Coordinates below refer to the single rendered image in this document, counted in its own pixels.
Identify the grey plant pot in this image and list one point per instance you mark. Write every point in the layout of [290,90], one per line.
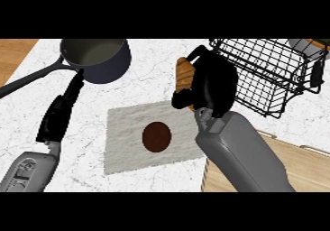
[305,45]

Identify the dark brown oval food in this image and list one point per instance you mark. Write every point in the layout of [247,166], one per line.
[156,137]

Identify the orange-brown wooden tray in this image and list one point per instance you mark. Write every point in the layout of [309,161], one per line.
[184,75]

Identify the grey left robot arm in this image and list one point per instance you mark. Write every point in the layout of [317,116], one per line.
[25,172]

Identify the dark blue saucepan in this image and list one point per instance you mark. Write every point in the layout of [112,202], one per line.
[110,66]

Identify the large pale wooden board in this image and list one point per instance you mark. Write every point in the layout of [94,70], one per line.
[306,174]

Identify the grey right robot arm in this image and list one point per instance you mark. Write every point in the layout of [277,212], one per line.
[243,153]

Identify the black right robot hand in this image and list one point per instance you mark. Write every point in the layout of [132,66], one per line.
[213,84]

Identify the grey placemat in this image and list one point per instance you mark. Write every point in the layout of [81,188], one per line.
[122,135]

